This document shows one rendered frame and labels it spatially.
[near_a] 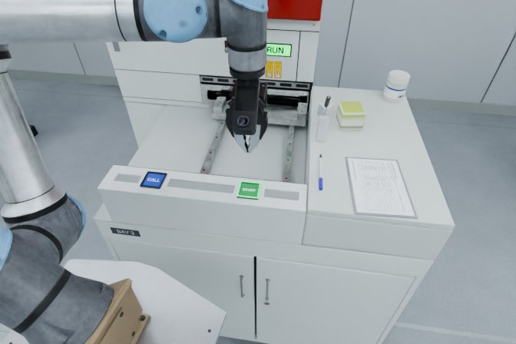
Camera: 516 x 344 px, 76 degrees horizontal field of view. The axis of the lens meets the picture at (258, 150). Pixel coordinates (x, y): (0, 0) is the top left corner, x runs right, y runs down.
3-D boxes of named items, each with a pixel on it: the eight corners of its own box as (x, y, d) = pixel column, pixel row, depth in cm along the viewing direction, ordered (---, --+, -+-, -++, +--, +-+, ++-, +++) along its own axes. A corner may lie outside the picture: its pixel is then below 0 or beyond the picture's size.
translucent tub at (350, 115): (335, 117, 111) (338, 100, 106) (356, 117, 111) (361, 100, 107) (339, 130, 105) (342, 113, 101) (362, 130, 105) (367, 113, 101)
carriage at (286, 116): (216, 107, 136) (216, 102, 134) (305, 115, 132) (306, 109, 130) (212, 119, 130) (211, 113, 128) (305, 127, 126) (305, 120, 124)
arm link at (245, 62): (264, 54, 59) (219, 51, 60) (263, 77, 62) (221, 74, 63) (269, 38, 64) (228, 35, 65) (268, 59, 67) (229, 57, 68)
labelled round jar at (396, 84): (381, 92, 124) (387, 69, 117) (400, 94, 123) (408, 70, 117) (383, 102, 118) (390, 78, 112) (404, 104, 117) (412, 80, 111)
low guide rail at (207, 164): (226, 113, 139) (226, 107, 137) (231, 113, 139) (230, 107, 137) (191, 203, 101) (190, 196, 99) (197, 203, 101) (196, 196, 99)
